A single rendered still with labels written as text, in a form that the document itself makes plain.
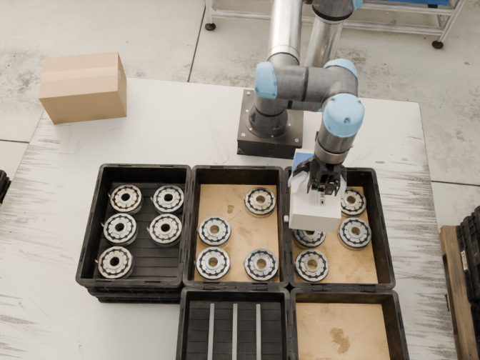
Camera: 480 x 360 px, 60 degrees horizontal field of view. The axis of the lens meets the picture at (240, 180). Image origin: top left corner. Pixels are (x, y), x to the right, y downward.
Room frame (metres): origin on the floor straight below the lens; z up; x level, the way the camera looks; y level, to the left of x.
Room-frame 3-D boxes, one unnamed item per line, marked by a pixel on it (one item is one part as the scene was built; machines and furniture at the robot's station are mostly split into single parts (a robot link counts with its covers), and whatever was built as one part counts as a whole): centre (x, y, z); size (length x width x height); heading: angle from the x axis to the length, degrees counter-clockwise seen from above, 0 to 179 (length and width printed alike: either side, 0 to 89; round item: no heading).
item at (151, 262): (0.53, 0.31, 0.87); 0.40 x 0.30 x 0.11; 0
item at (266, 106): (1.02, -0.11, 0.97); 0.13 x 0.12 x 0.14; 85
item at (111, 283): (0.53, 0.31, 0.92); 0.40 x 0.30 x 0.02; 0
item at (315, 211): (0.55, -0.20, 1.09); 0.20 x 0.12 x 0.09; 175
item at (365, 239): (0.53, -0.37, 0.86); 0.10 x 0.10 x 0.01
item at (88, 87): (1.19, 0.65, 0.78); 0.30 x 0.22 x 0.16; 99
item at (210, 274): (0.42, 0.08, 0.86); 0.10 x 0.10 x 0.01
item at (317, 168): (0.52, -0.20, 1.25); 0.09 x 0.08 x 0.12; 175
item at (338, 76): (0.63, -0.19, 1.41); 0.11 x 0.11 x 0.08; 85
